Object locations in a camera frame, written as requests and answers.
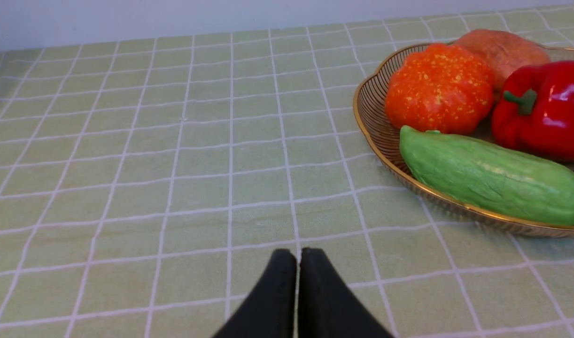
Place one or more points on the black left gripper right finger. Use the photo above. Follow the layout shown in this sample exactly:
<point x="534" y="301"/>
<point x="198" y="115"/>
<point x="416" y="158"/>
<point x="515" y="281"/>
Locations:
<point x="327" y="308"/>

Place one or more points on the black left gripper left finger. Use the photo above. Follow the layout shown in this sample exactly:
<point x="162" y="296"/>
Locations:
<point x="268" y="310"/>

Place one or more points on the red bell pepper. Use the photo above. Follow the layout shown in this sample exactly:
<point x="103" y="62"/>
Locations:
<point x="535" y="112"/>

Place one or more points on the gold-rimmed glass bowl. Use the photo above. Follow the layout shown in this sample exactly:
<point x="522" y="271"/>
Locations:
<point x="383" y="139"/>

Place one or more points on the green checkered tablecloth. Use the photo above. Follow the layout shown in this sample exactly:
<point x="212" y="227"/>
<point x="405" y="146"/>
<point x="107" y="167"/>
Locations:
<point x="145" y="183"/>

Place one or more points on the green cucumber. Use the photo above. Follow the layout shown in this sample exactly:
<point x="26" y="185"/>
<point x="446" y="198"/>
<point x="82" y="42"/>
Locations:
<point x="490" y="177"/>

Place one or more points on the orange pumpkin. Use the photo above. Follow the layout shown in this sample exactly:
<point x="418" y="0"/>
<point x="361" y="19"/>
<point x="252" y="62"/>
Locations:
<point x="444" y="88"/>

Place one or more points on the brown potato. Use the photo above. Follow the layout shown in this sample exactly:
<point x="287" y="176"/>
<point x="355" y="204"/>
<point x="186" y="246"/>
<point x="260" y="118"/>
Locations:
<point x="503" y="51"/>

